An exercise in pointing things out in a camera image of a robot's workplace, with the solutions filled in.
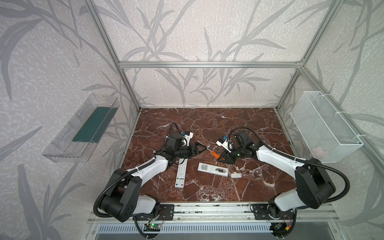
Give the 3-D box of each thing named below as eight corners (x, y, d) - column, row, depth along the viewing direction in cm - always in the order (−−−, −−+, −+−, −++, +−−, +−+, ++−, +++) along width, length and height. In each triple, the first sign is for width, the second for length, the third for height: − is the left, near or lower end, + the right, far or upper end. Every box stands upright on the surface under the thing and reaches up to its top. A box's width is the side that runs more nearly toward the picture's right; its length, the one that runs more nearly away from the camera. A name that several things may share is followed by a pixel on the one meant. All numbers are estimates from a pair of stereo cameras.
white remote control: (196, 170, 90) (196, 168, 88) (198, 163, 93) (198, 161, 91) (228, 177, 87) (228, 176, 85) (228, 169, 90) (229, 168, 88)
